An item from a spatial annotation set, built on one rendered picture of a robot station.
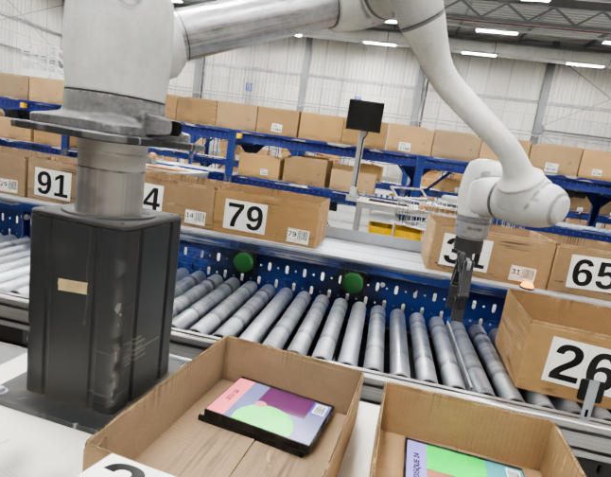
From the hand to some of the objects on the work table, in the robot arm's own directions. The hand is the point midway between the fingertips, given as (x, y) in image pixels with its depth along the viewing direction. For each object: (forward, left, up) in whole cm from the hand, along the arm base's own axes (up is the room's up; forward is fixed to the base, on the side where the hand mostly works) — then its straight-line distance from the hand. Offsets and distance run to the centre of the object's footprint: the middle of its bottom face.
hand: (454, 307), depth 128 cm
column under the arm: (-74, +53, -11) cm, 92 cm away
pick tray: (-76, +20, -11) cm, 79 cm away
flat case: (-66, +21, -9) cm, 70 cm away
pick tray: (-71, -13, -11) cm, 73 cm away
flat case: (-62, -11, -10) cm, 63 cm away
